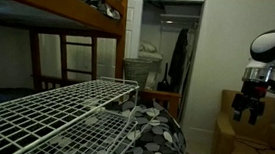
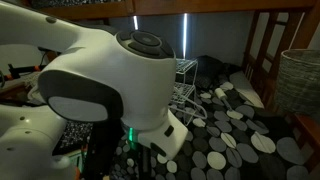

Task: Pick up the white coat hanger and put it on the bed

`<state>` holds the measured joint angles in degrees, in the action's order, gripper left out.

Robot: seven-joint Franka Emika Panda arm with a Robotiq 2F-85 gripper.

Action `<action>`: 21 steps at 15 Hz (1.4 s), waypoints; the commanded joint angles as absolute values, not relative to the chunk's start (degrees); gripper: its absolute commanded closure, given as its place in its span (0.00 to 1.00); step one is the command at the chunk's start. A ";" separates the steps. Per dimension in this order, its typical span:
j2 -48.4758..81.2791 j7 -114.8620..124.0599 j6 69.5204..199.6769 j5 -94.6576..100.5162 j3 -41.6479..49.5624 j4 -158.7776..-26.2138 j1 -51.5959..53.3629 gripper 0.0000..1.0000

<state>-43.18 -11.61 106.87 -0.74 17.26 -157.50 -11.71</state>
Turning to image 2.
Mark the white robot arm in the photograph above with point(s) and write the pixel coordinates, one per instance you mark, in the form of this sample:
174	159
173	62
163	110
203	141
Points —
100	75

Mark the white wire shelf rack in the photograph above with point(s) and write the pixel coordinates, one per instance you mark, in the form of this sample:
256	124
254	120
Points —
186	71

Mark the white lint roller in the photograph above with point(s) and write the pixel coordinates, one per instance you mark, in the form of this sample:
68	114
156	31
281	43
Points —
223	97

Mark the woven grey laundry basket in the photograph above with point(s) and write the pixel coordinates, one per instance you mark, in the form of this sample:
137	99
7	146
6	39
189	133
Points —
298	82

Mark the wooden crate with green light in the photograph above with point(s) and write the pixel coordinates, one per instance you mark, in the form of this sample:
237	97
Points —
75	160

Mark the wooden bunk bed frame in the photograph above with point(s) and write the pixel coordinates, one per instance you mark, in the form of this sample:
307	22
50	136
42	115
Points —
277	25

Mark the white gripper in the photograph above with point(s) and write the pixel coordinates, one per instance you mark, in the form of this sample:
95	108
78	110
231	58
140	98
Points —
167	139

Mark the black spotted bed duvet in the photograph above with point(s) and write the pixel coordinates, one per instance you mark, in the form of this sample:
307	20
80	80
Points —
254	146

